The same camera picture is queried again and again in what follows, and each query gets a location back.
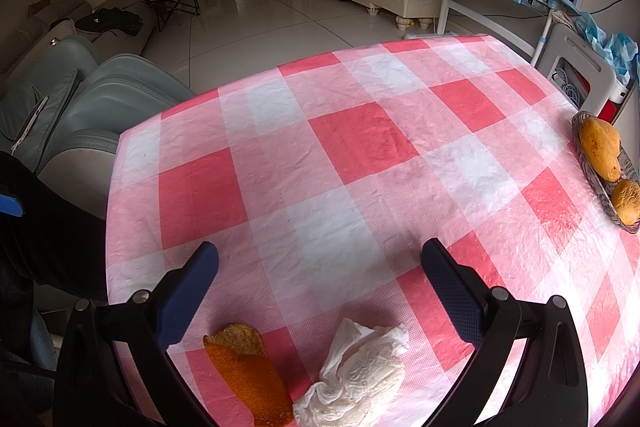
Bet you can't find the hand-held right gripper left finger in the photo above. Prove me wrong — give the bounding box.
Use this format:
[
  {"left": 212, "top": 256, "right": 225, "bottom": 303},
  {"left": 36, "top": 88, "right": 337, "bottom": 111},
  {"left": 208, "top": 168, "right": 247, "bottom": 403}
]
[{"left": 52, "top": 241, "right": 221, "bottom": 427}]

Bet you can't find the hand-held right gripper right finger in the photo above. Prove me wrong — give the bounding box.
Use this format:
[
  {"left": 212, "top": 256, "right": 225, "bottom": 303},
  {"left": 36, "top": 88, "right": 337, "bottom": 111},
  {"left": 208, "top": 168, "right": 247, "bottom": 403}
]
[{"left": 421, "top": 237, "right": 591, "bottom": 427}]

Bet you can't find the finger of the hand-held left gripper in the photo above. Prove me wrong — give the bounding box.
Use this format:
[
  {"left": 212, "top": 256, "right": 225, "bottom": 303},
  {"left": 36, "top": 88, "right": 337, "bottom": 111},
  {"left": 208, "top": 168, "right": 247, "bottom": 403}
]
[{"left": 0, "top": 193, "right": 26, "bottom": 219}]

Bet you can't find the orange peel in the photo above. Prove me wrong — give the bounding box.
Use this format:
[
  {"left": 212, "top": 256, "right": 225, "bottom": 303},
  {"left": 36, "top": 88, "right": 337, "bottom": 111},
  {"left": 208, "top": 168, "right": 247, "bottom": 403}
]
[{"left": 202, "top": 323, "right": 296, "bottom": 427}]

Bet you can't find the large white tissue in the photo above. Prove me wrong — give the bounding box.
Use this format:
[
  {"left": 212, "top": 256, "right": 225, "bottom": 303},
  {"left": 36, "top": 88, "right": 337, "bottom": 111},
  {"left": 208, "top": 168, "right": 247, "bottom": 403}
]
[{"left": 292, "top": 318, "right": 410, "bottom": 427}]

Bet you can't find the grey-green leather armchair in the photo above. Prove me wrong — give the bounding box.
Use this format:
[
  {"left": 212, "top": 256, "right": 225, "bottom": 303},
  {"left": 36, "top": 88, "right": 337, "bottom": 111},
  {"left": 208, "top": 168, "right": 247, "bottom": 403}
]
[{"left": 0, "top": 34, "right": 197, "bottom": 208}]

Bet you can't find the beige sofa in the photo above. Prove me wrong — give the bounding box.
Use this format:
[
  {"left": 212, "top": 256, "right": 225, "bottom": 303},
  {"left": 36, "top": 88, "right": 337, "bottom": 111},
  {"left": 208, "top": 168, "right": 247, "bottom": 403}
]
[{"left": 0, "top": 0, "right": 157, "bottom": 80}]

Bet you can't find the glass fruit dish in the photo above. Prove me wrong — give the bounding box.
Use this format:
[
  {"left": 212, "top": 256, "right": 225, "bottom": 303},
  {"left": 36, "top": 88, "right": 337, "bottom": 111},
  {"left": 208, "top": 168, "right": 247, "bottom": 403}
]
[{"left": 571, "top": 111, "right": 640, "bottom": 235}]

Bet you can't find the red white checkered tablecloth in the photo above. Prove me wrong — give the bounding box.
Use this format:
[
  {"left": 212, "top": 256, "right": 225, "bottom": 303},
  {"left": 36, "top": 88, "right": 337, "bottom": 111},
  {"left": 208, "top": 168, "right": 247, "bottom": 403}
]
[{"left": 104, "top": 34, "right": 640, "bottom": 427}]

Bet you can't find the black clothing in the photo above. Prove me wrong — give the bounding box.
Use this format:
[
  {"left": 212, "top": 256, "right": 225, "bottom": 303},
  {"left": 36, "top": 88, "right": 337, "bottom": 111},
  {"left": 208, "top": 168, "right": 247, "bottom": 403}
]
[{"left": 75, "top": 7, "right": 145, "bottom": 38}]

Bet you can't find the white chair back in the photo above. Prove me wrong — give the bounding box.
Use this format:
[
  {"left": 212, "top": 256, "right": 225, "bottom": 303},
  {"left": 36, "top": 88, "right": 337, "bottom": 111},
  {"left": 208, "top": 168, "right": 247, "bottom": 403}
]
[{"left": 537, "top": 24, "right": 631, "bottom": 122}]

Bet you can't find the blue white patterned cloth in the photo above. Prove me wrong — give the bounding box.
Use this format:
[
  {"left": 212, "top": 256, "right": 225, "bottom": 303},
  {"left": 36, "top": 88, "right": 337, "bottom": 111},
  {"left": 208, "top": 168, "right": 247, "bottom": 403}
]
[{"left": 575, "top": 14, "right": 638, "bottom": 82}]

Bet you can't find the white strap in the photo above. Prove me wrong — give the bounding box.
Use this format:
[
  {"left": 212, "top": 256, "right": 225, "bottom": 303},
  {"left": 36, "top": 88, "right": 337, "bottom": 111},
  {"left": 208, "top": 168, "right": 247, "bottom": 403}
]
[{"left": 10, "top": 96, "right": 50, "bottom": 154}]

